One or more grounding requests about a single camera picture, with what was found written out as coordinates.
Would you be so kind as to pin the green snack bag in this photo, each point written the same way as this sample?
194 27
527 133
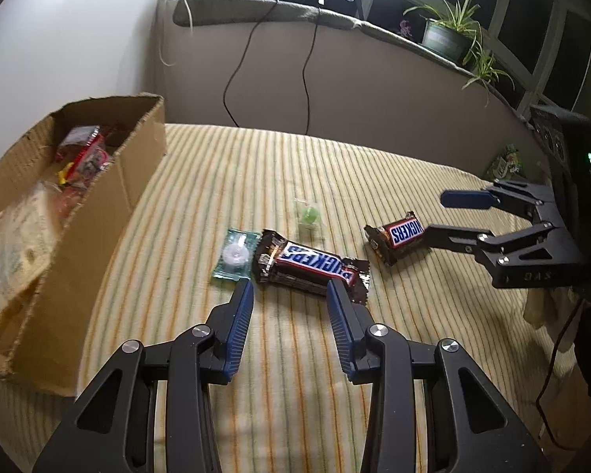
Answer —
505 162

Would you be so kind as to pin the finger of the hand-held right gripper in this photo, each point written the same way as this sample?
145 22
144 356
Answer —
453 236
468 199

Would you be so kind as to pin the potted spider plant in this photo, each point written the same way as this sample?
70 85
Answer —
441 39

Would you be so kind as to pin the brown cardboard box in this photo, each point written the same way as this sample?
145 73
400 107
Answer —
103 236

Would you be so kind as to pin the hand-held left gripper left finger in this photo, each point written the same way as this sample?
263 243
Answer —
241 315

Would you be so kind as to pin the striped bed sheet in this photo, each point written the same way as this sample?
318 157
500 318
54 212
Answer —
276 157

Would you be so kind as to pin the green packet white round candy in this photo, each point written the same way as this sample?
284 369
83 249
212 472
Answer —
234 256

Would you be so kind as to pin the large brown chocolate bar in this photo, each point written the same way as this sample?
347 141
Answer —
310 261

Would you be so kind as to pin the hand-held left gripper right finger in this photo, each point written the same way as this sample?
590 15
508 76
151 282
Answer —
340 315

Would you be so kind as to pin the small brown chocolate bar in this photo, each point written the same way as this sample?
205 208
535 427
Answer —
399 234

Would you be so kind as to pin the wrapped bread loaf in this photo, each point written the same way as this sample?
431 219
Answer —
19 241

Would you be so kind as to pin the grey window frame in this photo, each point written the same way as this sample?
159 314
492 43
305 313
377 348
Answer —
502 0

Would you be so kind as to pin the small green wrapped candy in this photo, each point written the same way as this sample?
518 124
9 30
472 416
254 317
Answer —
308 216

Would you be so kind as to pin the white cloth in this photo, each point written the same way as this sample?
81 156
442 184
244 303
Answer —
546 310

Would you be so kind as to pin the small purple plant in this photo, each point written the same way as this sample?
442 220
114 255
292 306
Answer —
405 28

